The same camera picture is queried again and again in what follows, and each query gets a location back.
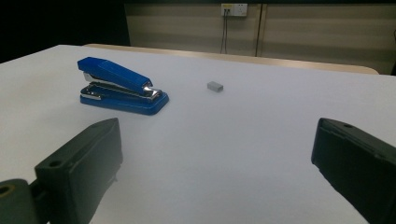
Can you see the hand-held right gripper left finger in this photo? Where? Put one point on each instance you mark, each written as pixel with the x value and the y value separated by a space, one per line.
pixel 81 168

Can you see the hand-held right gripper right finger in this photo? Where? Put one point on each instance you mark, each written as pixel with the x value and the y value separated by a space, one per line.
pixel 358 165

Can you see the blue stapler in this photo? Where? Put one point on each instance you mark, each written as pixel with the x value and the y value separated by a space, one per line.
pixel 123 88

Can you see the grey block of staples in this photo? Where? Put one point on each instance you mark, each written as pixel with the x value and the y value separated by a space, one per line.
pixel 214 86

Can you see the white wall socket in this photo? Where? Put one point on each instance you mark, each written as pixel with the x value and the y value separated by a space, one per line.
pixel 234 9

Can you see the wooden table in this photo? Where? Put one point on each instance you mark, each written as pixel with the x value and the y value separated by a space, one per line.
pixel 280 61

